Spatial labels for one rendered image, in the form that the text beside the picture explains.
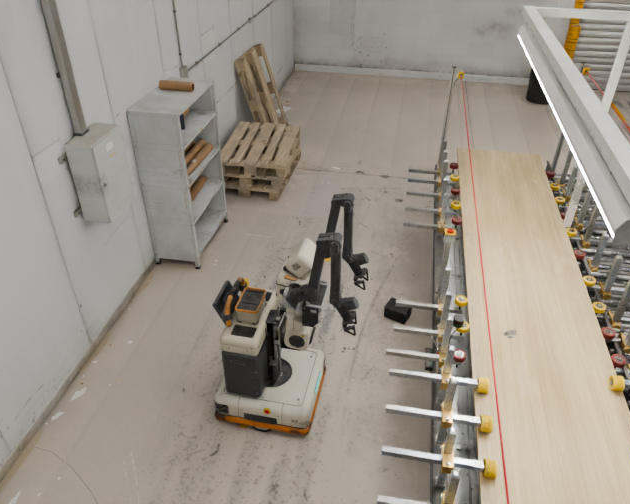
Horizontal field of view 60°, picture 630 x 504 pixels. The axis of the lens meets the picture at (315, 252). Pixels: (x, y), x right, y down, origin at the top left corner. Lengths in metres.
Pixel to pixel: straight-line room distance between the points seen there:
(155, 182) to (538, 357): 3.38
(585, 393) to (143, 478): 2.68
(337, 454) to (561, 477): 1.52
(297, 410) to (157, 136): 2.51
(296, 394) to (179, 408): 0.90
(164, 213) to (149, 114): 0.94
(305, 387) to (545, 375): 1.54
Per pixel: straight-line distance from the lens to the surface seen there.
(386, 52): 10.70
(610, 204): 1.89
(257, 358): 3.51
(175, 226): 5.21
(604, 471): 3.06
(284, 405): 3.76
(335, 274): 2.94
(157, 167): 4.96
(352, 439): 3.95
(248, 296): 3.59
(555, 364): 3.44
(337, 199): 3.18
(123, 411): 4.29
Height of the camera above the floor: 3.19
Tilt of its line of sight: 35 degrees down
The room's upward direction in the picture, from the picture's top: 1 degrees clockwise
